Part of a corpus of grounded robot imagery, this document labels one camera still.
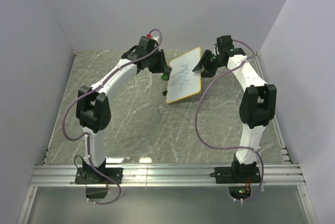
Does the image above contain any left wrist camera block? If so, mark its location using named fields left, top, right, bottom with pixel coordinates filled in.
left=135, top=34, right=158, bottom=58

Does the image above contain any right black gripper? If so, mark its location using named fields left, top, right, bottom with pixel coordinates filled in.
left=192, top=49, right=225, bottom=79

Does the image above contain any aluminium mounting rail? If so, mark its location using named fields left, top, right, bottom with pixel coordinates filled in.
left=29, top=163, right=306, bottom=187

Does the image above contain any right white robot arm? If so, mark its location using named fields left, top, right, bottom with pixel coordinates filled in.
left=193, top=48, right=277, bottom=182

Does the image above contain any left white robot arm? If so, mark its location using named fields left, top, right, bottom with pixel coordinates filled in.
left=76, top=46, right=172, bottom=183

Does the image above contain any green whiteboard eraser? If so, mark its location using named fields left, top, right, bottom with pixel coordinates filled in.
left=161, top=72, right=170, bottom=81

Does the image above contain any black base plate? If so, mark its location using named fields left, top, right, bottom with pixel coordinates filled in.
left=209, top=166, right=261, bottom=184
left=74, top=167, right=123, bottom=185

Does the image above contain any orange framed whiteboard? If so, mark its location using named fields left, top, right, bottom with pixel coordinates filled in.
left=165, top=47, right=202, bottom=104

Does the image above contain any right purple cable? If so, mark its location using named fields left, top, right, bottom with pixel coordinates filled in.
left=195, top=39, right=264, bottom=203

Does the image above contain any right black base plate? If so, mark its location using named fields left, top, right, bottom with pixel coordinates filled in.
left=209, top=166, right=261, bottom=184

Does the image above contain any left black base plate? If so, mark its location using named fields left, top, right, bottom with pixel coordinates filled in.
left=74, top=167, right=123, bottom=185

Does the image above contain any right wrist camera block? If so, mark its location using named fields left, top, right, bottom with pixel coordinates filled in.
left=216, top=35, right=234, bottom=53

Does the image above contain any purple cable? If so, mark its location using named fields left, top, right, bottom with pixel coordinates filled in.
left=195, top=39, right=264, bottom=203
left=62, top=28, right=163, bottom=205

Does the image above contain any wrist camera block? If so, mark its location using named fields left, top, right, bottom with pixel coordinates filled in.
left=135, top=34, right=158, bottom=58
left=216, top=35, right=234, bottom=53

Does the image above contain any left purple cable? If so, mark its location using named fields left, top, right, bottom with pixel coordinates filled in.
left=62, top=28, right=163, bottom=205

